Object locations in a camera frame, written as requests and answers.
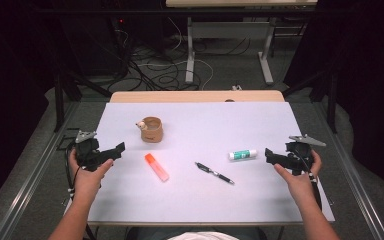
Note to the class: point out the dark equipment cabinet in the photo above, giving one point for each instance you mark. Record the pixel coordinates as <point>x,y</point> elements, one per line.
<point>93,46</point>

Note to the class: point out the black crossbar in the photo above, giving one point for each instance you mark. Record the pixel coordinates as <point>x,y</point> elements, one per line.
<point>113,11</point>

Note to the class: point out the person's dark pants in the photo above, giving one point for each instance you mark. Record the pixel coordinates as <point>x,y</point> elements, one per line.
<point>146,234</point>

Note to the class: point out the person's right hand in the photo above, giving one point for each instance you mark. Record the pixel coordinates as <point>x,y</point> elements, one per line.
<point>301,186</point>

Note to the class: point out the dark curtain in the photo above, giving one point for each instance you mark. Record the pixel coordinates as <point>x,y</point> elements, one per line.
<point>370,83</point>
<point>10,83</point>

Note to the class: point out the white plug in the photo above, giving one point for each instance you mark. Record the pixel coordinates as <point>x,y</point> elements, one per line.
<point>236,88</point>

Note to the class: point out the wooden table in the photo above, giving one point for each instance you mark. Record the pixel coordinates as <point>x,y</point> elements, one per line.
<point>180,96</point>

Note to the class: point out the orange highlighter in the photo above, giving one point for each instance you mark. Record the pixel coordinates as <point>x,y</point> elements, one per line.
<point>156,166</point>

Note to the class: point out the white desk with metal legs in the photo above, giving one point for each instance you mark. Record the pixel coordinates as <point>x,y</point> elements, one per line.
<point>230,30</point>

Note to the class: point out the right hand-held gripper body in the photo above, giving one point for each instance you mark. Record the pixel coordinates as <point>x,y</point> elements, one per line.
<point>300,156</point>

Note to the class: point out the black pen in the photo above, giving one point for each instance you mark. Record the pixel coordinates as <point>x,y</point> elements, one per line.
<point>213,172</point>

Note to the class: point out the black metal stand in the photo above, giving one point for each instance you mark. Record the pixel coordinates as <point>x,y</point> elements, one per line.
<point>59,103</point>
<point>331,103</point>

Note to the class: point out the metal floor rail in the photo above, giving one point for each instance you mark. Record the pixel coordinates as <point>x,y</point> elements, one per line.
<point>350,180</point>
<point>30,180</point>

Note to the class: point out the white green glue stick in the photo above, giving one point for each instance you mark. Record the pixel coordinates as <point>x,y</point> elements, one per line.
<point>243,154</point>

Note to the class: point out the person's left hand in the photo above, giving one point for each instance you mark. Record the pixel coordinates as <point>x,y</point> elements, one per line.
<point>86,183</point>

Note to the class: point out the person's white shirt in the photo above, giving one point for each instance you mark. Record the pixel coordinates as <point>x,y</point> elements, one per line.
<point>203,236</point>

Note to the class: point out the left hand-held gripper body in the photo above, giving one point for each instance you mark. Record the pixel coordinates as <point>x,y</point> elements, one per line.
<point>88,153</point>

